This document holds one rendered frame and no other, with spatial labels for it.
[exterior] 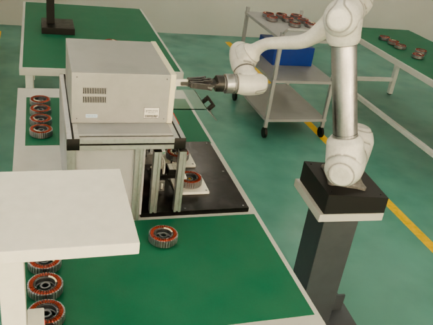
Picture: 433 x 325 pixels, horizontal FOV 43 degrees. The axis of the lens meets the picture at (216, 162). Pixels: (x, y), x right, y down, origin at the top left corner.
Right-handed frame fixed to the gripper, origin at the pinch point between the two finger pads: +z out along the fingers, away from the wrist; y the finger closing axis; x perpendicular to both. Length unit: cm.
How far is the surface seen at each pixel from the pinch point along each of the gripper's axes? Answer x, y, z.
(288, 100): -99, 227, -170
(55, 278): -40, -78, 56
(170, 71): 13.8, -25.9, 11.1
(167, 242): -40, -62, 15
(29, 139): -43, 32, 64
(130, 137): -6.8, -40.8, 27.6
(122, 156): -15, -41, 30
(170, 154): -36.5, 1.1, 0.8
